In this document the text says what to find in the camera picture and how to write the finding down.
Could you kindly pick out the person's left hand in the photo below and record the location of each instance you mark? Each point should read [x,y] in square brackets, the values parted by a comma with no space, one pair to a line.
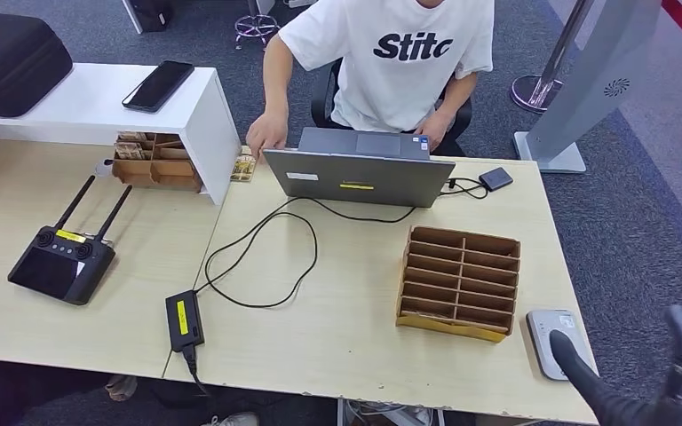
[435,132]

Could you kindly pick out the person's right hand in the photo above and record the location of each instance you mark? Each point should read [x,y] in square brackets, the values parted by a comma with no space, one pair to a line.
[267,134]

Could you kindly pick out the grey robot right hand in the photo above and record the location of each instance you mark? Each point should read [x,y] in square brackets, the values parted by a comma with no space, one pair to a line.
[641,414]

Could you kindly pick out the brown slotted card organiser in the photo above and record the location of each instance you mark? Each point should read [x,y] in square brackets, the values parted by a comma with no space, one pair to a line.
[453,329]

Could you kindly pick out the person's right forearm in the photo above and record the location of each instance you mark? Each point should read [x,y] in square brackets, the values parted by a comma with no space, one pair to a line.
[276,82]

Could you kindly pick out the person's left forearm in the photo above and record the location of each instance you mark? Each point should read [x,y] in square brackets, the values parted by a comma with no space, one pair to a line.
[458,97]

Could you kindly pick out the person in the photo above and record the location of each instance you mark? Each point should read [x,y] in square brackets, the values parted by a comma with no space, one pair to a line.
[394,76]

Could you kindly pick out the white card reader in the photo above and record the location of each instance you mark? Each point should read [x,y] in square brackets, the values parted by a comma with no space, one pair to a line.
[544,329]

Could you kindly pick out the black office chair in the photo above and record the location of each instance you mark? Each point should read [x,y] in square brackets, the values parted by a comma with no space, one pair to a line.
[320,100]

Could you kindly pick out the small black external drive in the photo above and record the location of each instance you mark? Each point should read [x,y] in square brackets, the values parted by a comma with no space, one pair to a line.
[496,179]

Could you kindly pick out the grey laptop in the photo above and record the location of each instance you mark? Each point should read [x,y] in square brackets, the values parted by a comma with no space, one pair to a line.
[358,176]

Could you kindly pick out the chrome stool base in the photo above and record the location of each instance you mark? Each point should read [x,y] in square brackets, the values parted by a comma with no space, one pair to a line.
[256,26]

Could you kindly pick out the brown compartment box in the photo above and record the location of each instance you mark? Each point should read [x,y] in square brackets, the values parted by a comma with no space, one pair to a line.
[158,172]

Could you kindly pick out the black smartphone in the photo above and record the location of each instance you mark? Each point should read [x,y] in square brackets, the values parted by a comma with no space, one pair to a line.
[158,86]

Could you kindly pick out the stack of cards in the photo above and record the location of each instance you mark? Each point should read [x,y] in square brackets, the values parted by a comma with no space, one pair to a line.
[132,137]
[129,150]

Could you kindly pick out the black computer tower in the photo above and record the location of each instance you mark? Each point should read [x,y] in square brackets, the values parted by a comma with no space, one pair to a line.
[150,14]

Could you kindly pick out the small white round object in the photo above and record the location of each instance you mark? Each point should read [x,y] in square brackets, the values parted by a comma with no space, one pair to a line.
[103,169]

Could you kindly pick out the white desk shelf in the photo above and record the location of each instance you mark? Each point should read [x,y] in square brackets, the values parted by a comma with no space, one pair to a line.
[88,109]

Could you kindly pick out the silver kiosk stand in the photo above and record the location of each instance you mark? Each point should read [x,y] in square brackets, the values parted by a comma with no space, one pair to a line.
[606,59]

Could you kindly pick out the black power adapter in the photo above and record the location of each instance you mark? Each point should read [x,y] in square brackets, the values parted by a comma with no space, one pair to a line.
[185,320]

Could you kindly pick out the black remote controller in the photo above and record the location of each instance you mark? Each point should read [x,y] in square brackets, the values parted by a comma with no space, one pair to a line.
[61,267]

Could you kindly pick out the black carrying case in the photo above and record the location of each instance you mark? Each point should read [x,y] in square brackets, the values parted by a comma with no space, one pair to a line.
[11,63]

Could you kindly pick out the white sneaker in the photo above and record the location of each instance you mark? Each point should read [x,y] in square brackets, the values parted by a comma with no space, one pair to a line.
[120,388]
[238,420]

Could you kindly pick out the chrome stanchion post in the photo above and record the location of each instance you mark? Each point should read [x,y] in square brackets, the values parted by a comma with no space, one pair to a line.
[532,93]

